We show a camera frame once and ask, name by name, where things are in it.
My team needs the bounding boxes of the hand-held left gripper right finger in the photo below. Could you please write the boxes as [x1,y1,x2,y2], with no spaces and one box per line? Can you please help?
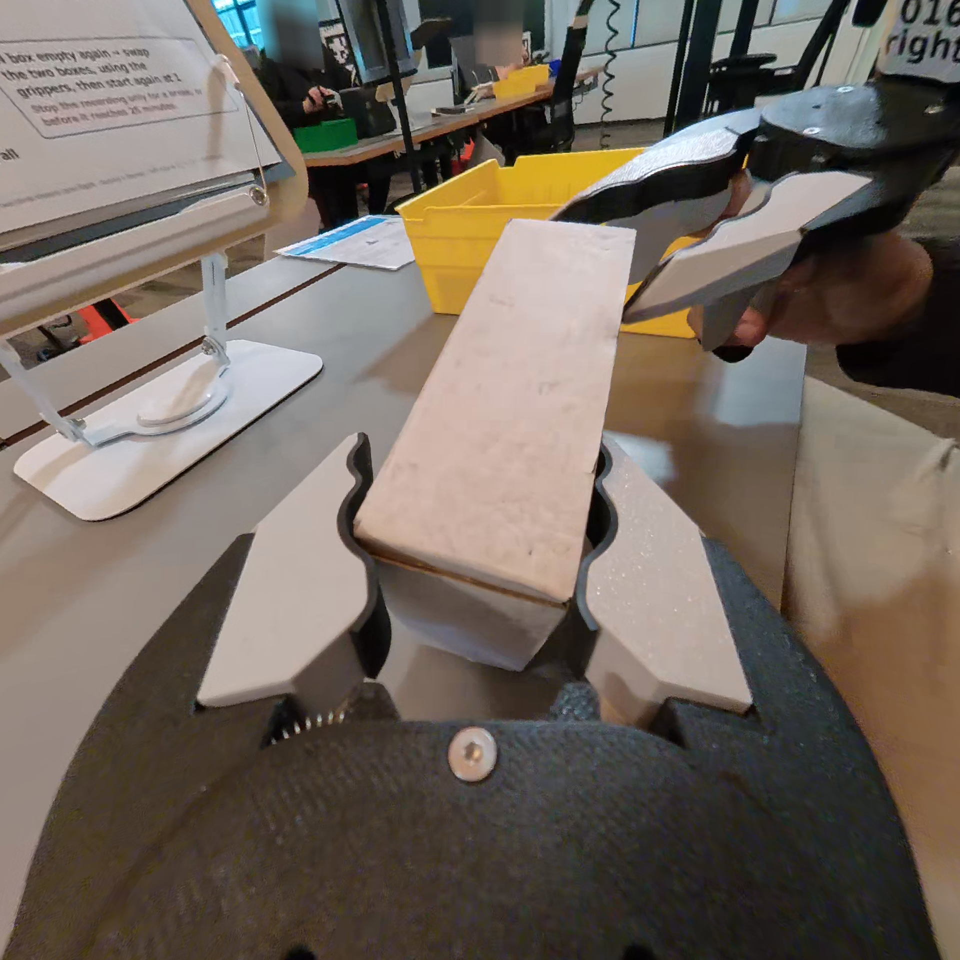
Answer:
[573,435,754,730]

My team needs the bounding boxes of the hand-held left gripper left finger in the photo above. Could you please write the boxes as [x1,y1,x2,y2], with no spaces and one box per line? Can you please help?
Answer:
[196,432,393,723]

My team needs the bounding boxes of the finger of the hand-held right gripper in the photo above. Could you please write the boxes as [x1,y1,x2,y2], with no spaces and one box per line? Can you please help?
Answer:
[549,107,764,226]
[621,171,875,327]

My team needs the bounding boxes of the yellow plastic bin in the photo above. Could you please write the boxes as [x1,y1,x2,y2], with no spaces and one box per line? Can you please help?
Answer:
[395,147,721,340]

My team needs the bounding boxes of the white cardboard mailer box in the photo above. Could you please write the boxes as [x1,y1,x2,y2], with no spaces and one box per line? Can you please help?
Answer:
[352,219,639,672]

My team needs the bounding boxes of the person's right forearm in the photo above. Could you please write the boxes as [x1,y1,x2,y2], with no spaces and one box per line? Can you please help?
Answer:
[834,238,960,400]

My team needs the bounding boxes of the grey desk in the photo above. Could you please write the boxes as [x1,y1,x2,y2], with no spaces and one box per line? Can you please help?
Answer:
[0,251,807,939]

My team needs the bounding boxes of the person's right hand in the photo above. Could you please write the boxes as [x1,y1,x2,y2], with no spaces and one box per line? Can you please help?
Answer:
[711,225,935,363]

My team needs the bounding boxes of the small yellow bin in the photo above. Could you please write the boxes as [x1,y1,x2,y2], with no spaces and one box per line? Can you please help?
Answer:
[490,63,553,99]

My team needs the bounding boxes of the white document stand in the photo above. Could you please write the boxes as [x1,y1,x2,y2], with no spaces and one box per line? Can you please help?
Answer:
[0,0,325,524]

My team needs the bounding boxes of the person's beige trousers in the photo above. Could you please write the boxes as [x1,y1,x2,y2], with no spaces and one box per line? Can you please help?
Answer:
[782,375,960,960]

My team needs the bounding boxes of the long wooden table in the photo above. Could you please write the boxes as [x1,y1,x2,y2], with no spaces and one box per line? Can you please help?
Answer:
[303,66,606,171]

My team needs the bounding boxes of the blue-edged paper sheet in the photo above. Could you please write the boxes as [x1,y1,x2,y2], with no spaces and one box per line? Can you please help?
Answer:
[274,214,417,272]

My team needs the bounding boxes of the dark monitor on pole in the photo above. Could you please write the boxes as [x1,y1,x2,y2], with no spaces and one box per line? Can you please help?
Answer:
[336,0,426,198]

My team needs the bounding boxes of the green plastic bin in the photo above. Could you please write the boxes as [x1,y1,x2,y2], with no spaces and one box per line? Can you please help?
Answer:
[291,117,360,156]

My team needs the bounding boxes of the printed instruction sheet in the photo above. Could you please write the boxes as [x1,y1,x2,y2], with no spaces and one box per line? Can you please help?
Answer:
[0,0,285,235]

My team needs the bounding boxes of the black coiled cable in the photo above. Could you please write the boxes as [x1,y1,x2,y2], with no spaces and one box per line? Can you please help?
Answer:
[597,0,625,153]

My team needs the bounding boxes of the black metal frame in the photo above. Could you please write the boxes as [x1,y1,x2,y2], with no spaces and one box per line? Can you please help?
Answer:
[663,0,725,138]

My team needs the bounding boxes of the red metal frame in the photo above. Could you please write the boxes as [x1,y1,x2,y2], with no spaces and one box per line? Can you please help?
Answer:
[71,298,140,345]

